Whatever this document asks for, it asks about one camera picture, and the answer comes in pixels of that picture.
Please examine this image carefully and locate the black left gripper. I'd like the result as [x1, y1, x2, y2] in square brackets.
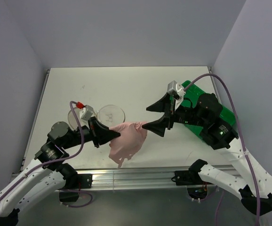
[62, 116, 120, 149]

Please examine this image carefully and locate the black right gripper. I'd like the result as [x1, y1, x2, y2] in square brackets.
[141, 91, 205, 136]

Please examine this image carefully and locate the pink bra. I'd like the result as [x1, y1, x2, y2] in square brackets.
[109, 121, 147, 168]

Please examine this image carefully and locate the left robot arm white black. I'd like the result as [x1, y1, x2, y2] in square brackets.
[0, 117, 120, 226]

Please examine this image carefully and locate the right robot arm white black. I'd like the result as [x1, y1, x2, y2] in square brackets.
[142, 93, 272, 215]

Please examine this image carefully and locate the round mesh laundry bag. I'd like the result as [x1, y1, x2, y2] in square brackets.
[73, 104, 126, 127]

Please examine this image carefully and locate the green plastic tray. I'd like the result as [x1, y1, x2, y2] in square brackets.
[178, 80, 236, 142]

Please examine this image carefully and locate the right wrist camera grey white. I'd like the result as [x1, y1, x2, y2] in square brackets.
[167, 81, 185, 109]

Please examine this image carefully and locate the aluminium mounting rail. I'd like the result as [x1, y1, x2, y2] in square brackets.
[6, 166, 242, 192]

